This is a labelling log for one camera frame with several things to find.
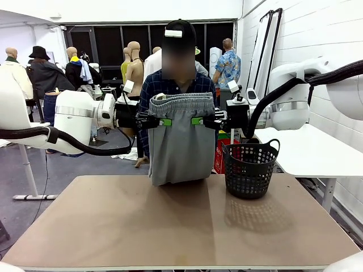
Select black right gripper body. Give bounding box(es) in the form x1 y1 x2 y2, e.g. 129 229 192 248
225 101 250 130

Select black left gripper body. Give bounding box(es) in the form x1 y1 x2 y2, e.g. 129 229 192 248
115 101 140 130

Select grey training pants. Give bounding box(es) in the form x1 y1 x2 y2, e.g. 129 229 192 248
147 92 216 187

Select grey cabinet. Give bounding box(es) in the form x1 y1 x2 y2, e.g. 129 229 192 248
220 88 232 110

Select white stool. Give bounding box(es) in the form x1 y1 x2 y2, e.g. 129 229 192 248
100 86 117 99

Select person in navy plaid shirt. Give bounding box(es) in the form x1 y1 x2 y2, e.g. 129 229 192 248
138 46 219 159

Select white cloth on floor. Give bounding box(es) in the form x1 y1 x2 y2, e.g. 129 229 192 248
111 147 139 162

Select bare beige mannequin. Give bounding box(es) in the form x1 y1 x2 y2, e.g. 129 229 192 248
124 41 150 168

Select mannequin in yellow-green top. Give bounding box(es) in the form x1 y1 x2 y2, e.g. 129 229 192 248
120 47 132 84

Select red shopping bag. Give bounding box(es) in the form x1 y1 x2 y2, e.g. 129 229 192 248
212 133 242 174

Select grey hanging jacket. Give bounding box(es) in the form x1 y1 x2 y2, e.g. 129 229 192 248
76 84 96 100

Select man in floral shirt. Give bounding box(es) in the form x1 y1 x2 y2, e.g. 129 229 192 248
212 38 242 88

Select mannequin in white shirt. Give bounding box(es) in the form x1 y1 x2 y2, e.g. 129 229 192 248
143 46 164 83

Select white cylindrical appliance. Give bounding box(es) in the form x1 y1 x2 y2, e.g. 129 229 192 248
209 46 222 75

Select black framed leaning panels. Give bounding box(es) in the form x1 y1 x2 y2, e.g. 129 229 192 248
245 7 284 100

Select black perforated plastic basket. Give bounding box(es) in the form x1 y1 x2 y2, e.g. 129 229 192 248
221 138 281 199

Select mannequin with yellow scarf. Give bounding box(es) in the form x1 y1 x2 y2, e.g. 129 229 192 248
65 46 103 86

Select blue jeans mannequin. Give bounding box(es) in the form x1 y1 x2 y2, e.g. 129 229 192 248
42 90 62 154

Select white side table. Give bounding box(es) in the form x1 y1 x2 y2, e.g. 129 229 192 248
254 124 363 213

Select figure with black hat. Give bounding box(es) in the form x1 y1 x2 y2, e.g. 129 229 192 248
28 46 76 99

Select black cap with white label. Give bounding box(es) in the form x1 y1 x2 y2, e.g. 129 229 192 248
164 19 197 48

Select mannequin in white jacket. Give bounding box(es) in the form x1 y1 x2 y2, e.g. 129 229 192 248
0 47 34 100

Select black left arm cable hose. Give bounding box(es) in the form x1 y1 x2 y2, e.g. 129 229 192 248
0 126 136 156

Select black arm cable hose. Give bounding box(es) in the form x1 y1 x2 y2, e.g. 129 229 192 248
0 126 136 156
244 59 363 139

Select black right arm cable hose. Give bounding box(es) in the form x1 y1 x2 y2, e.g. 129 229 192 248
244 59 363 139

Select white desk frame leg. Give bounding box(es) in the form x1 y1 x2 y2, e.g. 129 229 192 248
12 144 59 201

